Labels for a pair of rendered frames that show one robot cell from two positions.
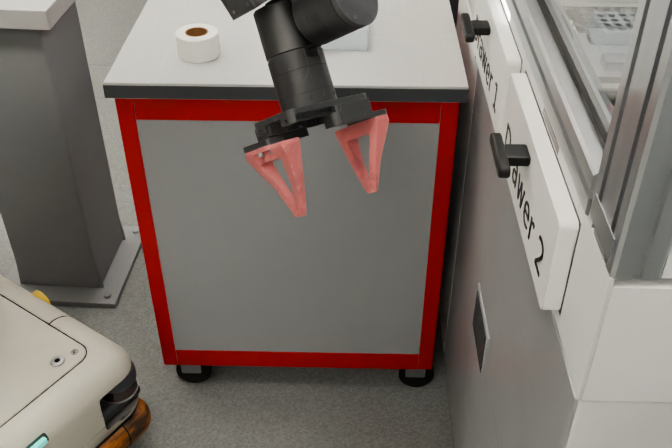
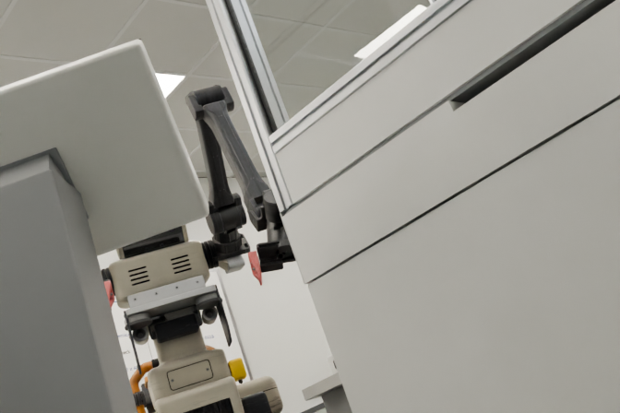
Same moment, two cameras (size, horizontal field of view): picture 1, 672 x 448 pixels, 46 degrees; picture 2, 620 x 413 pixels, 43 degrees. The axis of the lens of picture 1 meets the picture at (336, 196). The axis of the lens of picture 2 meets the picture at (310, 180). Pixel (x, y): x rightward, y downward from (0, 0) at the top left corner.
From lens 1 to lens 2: 157 cm
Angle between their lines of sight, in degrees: 67
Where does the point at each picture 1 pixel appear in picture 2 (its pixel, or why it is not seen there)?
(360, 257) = not seen: outside the picture
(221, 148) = not seen: hidden behind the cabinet
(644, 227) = (275, 185)
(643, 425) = (335, 288)
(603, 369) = (302, 260)
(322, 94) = (276, 240)
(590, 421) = (316, 296)
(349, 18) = (268, 202)
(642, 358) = (310, 246)
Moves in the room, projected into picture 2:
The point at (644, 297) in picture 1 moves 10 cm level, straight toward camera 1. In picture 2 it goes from (292, 215) to (242, 227)
